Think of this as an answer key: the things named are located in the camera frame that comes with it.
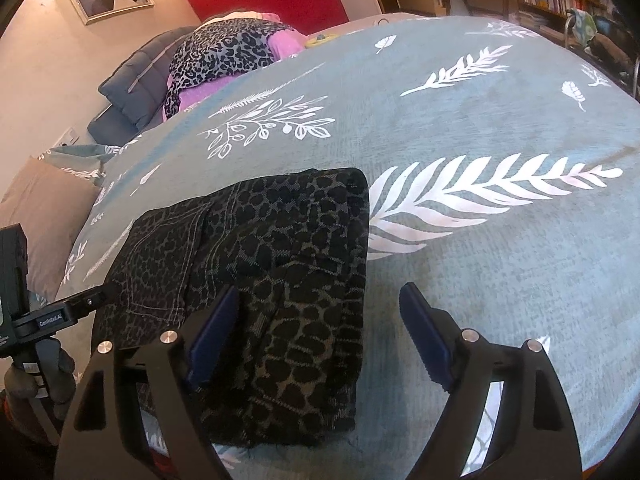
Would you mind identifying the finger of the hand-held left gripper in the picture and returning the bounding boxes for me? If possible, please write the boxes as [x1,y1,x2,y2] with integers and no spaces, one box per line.
[62,282,121,320]

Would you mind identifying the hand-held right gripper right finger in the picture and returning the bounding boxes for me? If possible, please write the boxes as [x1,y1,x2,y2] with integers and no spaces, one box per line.
[399,281,584,480]

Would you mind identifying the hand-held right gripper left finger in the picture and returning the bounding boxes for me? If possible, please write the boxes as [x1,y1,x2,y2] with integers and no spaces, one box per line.
[52,285,242,480]

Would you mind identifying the dark leopard print pants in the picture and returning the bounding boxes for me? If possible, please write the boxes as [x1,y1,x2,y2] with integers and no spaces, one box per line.
[91,166,372,448]

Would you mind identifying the person's left forearm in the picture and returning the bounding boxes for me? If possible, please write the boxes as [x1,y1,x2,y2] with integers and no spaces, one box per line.
[0,390,66,480]

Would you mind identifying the person's left hand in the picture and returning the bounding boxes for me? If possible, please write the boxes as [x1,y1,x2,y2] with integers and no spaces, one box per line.
[5,337,77,407]

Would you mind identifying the beige pillow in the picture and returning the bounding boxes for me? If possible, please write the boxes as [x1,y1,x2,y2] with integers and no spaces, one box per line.
[0,156,101,301]

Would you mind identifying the teal leaf print blanket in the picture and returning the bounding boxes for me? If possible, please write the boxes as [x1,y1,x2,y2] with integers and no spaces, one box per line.
[37,12,640,480]

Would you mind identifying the teal leaf print pillow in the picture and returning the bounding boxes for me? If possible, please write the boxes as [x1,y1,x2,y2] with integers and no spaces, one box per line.
[39,142,123,181]

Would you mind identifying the dark grey quilted pillow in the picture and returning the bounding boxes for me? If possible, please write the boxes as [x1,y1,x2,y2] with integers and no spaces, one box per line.
[87,25,201,143]

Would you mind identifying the grey leopard print cloth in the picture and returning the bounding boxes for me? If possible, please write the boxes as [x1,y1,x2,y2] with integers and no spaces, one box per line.
[164,17,296,116]

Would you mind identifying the dark chair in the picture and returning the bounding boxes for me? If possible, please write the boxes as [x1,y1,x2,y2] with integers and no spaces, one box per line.
[587,16,640,98]

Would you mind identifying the green patterned cloth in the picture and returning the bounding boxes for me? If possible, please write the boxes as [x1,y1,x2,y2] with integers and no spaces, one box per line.
[569,7,599,44]

